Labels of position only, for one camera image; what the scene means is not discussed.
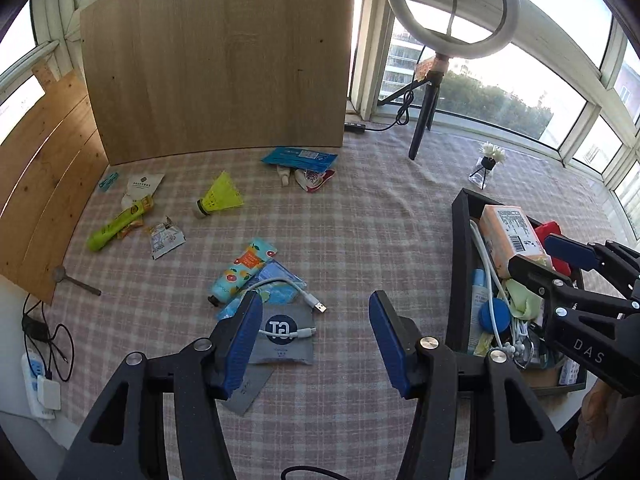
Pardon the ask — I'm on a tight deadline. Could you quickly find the white charging cable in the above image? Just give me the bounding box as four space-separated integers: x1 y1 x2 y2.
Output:
235 279 328 343

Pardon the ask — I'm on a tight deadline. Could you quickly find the large wooden board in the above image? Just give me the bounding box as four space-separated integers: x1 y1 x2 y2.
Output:
80 0 357 166

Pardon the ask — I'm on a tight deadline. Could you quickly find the lime green tube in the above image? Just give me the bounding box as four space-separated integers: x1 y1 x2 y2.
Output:
86 199 153 253

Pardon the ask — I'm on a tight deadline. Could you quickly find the grey flat sachet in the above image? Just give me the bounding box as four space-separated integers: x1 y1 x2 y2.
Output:
222 362 275 417

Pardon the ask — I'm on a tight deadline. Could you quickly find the plaid cloth covered desktop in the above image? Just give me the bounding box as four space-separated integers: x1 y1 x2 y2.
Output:
50 132 626 480

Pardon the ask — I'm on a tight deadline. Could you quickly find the peach labelled packet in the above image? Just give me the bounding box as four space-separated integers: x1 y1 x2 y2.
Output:
479 205 553 281

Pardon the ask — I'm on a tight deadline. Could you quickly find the yellow shuttlecock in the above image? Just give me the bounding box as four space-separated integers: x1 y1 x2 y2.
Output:
193 171 245 219

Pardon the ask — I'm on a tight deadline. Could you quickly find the red soft pouch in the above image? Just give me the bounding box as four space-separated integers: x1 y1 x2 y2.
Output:
534 220 573 276

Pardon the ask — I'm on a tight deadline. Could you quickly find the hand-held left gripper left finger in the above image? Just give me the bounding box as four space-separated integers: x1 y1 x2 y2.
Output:
57 290 264 480

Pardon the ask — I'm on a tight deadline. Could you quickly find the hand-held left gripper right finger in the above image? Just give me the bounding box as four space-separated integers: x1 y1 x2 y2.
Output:
368 290 576 480

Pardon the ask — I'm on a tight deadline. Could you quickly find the light green cloth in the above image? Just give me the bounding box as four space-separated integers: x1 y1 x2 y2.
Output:
505 277 545 321

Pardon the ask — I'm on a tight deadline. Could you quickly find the blue round lid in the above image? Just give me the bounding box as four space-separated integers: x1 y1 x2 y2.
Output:
478 297 512 333

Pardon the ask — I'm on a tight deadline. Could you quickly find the orange candy wrapper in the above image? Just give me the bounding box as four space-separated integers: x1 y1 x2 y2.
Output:
117 215 151 238

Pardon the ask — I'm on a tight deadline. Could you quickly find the wooden slat panel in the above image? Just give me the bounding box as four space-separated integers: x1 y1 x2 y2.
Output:
0 62 110 306

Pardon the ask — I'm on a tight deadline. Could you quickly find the small white flower vase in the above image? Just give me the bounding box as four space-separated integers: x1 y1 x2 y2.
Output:
469 142 506 190

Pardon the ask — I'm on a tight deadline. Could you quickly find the white ring light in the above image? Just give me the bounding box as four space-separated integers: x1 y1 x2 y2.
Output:
385 0 516 58

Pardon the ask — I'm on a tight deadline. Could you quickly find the blue flat packet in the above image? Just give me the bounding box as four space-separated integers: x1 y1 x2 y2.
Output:
261 147 339 171

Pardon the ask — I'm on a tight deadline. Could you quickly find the black storage box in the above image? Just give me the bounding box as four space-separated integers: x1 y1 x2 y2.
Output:
445 187 588 398

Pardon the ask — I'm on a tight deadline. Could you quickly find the red white coffee sachet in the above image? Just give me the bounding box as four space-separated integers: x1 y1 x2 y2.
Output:
294 167 336 193

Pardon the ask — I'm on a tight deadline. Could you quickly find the metal spoon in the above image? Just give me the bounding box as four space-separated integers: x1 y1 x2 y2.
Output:
52 266 102 297

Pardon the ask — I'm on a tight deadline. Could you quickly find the white bead string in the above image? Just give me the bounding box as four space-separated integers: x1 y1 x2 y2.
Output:
500 337 528 361

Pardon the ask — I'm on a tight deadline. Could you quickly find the black adapter cable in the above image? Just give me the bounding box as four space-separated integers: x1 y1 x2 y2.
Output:
22 292 76 383

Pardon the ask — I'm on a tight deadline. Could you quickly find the black tripod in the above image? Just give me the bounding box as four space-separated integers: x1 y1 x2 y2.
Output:
377 70 443 161

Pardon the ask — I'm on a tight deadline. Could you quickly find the person's right hand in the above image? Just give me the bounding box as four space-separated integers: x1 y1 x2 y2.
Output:
574 379 640 467

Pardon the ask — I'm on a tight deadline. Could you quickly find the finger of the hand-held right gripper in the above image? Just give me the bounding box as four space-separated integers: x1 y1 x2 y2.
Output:
507 255 640 318
544 233 640 301

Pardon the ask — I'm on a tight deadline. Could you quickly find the fruit print hand cream tube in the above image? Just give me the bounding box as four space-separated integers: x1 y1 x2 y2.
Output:
208 237 278 307

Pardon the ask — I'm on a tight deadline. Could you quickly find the black ring light cable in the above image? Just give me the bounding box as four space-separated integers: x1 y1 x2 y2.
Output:
365 42 426 133

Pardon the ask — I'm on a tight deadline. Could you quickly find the light blue tube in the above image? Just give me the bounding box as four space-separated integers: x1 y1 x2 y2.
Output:
470 269 493 351

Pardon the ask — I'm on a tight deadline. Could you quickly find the white snack packet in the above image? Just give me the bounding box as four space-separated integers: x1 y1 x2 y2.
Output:
150 217 186 260

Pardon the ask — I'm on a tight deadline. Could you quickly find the thick white cable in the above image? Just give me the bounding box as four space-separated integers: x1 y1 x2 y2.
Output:
469 219 508 311

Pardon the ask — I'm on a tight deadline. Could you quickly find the grey pouch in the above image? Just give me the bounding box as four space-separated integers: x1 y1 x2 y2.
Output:
248 302 316 366

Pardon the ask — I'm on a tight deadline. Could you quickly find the white logo pouch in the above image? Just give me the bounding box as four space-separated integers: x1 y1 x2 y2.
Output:
122 174 166 208

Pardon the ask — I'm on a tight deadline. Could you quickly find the blue face mask pack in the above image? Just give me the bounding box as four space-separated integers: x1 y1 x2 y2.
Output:
216 260 308 321

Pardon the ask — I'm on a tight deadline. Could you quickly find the white power strip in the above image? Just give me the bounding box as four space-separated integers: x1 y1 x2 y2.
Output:
21 352 62 418

